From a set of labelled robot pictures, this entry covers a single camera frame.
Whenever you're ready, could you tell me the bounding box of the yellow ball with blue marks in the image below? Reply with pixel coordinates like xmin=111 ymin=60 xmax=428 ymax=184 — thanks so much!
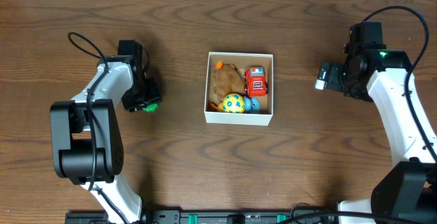
xmin=222 ymin=94 xmax=245 ymax=113

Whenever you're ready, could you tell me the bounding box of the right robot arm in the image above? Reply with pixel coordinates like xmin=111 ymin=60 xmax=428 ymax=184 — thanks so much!
xmin=315 ymin=22 xmax=436 ymax=223

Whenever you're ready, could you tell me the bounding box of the green ridged round toy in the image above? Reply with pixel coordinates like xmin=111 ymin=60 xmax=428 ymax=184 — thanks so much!
xmin=142 ymin=103 xmax=158 ymax=113

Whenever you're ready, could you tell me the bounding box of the brown plush toy with orange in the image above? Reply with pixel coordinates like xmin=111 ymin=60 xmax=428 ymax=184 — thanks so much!
xmin=212 ymin=64 xmax=246 ymax=101

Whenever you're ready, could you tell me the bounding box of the orange blue toy duck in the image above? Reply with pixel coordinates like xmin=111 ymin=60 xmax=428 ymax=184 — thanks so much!
xmin=210 ymin=96 xmax=261 ymax=113

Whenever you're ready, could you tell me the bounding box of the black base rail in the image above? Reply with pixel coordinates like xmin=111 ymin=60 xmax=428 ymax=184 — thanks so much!
xmin=64 ymin=208 xmax=342 ymax=224

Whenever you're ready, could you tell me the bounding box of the red toy fire truck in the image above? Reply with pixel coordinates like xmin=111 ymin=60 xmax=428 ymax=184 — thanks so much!
xmin=244 ymin=66 xmax=268 ymax=98

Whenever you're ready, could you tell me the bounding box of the white cardboard box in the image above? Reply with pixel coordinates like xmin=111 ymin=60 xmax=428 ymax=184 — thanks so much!
xmin=204 ymin=52 xmax=274 ymax=126

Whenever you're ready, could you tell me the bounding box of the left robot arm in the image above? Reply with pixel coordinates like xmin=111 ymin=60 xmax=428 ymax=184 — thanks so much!
xmin=50 ymin=40 xmax=162 ymax=223

